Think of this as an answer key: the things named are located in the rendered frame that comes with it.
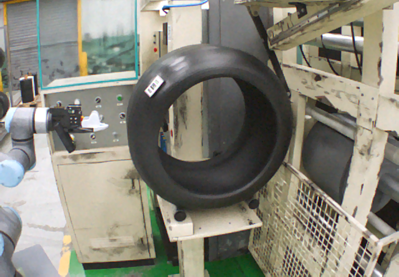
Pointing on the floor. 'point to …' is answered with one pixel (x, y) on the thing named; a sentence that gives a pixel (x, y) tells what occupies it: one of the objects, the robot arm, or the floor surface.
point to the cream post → (187, 102)
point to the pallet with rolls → (28, 92)
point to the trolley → (8, 85)
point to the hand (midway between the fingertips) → (104, 128)
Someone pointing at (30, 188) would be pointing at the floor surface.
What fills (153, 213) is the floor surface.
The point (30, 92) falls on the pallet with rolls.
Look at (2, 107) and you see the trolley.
